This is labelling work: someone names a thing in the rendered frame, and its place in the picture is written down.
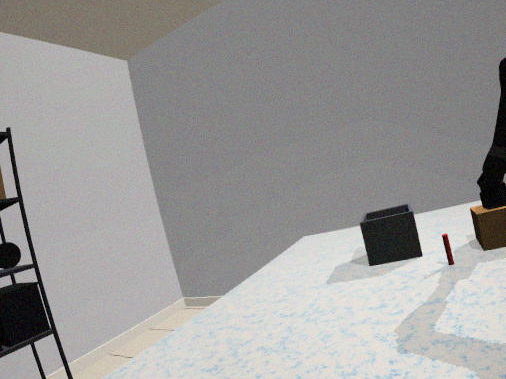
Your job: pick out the dark red peg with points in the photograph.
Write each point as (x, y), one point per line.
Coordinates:
(448, 249)

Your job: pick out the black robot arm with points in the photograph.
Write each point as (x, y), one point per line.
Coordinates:
(493, 189)

